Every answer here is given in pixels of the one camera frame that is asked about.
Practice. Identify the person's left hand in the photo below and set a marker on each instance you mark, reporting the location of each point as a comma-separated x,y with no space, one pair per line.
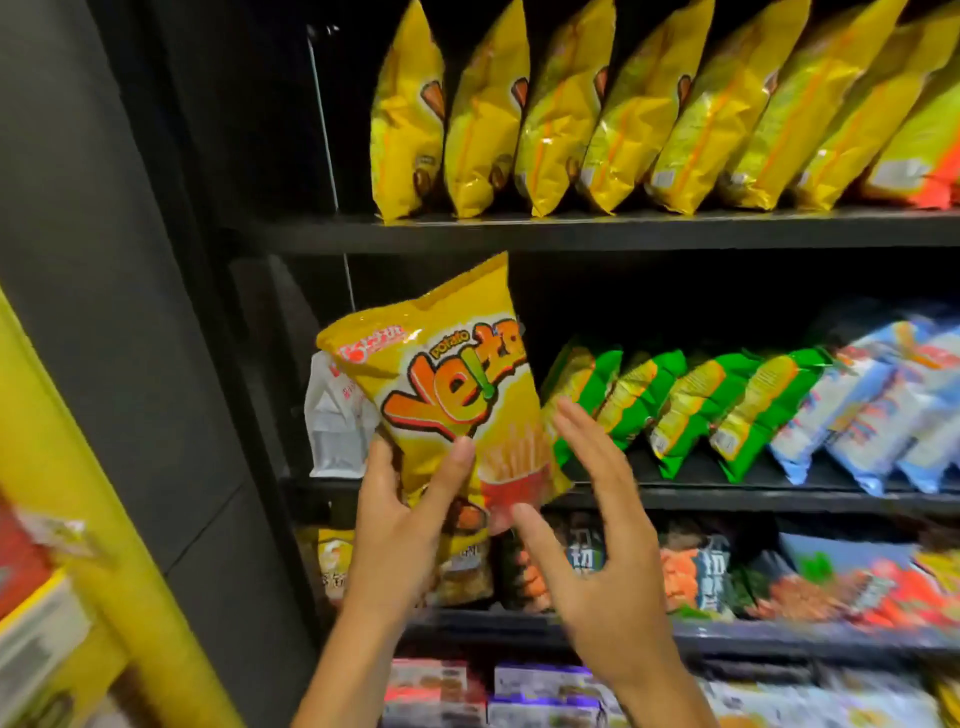
393,555

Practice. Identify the person's right hand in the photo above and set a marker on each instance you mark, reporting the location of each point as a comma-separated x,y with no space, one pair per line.
623,600

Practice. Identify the orange yellow snack bag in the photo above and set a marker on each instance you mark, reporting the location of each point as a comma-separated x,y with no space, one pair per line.
333,563

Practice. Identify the dark shrimp chip bags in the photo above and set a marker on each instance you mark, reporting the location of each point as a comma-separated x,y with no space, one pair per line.
810,585
698,578
578,540

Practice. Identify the tan snack bag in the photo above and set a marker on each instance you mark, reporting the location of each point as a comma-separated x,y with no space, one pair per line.
468,563

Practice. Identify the row of plain white bags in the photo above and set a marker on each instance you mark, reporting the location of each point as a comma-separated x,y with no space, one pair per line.
338,428

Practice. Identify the green fries snack bag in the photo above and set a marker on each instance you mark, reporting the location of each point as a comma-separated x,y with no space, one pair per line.
698,413
765,413
645,390
593,383

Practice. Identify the row of orange chip bags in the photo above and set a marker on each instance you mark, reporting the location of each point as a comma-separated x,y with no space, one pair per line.
923,593

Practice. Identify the black metal shelf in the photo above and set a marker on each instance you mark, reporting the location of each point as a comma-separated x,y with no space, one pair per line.
600,233

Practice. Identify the small yellow price label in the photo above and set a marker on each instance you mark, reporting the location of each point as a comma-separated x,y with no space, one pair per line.
57,533

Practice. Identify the stack of noodle cartons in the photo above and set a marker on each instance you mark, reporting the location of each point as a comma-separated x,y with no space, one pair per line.
45,645

